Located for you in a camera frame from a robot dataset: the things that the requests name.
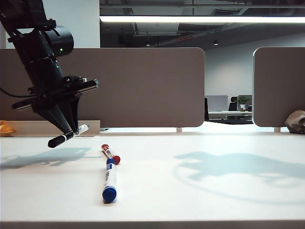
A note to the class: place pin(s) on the black whiteboard marker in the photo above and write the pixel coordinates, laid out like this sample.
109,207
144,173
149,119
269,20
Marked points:
57,141

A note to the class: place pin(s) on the white background desk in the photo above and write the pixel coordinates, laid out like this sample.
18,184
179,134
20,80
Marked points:
226,115

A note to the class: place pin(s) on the red whiteboard marker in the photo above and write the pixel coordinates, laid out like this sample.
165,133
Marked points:
110,153

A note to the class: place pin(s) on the narrow brown desk divider panel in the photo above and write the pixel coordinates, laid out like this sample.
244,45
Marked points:
278,88

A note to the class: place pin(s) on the wide brown desk divider panel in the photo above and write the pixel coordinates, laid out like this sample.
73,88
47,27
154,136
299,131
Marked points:
143,88

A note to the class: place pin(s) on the white divider support foot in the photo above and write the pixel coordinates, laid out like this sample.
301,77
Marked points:
179,130
277,130

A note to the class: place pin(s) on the orange object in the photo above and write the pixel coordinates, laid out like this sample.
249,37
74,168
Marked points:
6,128

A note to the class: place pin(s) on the long linear ceiling light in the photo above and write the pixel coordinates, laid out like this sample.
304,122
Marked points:
190,19

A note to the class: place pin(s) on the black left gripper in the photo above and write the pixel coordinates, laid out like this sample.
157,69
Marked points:
47,83

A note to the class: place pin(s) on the blue whiteboard marker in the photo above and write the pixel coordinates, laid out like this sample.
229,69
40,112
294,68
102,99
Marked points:
109,179

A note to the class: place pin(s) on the small potted green plant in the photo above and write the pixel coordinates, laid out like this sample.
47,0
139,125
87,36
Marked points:
243,101

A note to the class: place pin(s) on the black pendant ceiling lamp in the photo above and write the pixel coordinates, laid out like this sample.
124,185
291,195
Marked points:
216,43

